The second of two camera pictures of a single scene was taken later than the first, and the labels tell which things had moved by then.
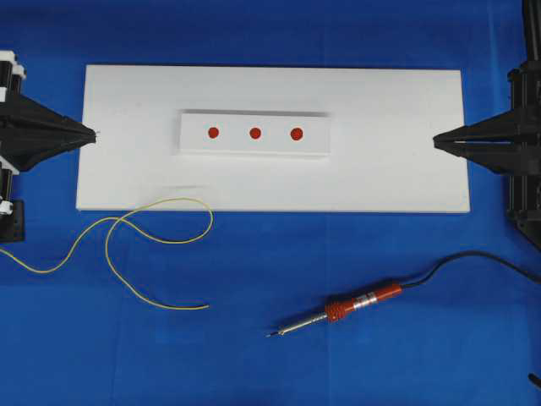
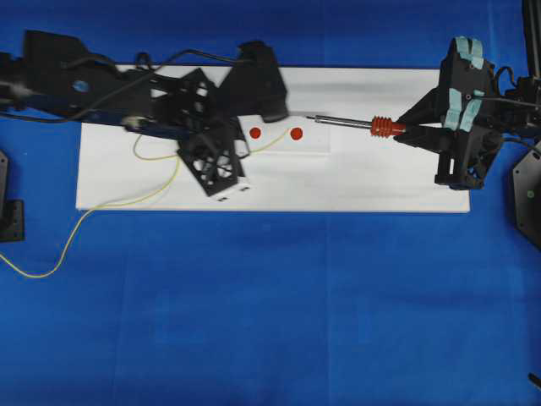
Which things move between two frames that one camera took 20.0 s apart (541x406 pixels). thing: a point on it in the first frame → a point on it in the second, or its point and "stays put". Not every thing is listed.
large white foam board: (265, 139) stays put
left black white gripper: (21, 117) → (187, 105)
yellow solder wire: (121, 219) → (119, 203)
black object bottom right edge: (536, 380) stays put
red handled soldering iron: (337, 309) → (381, 127)
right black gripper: (510, 143) → (464, 99)
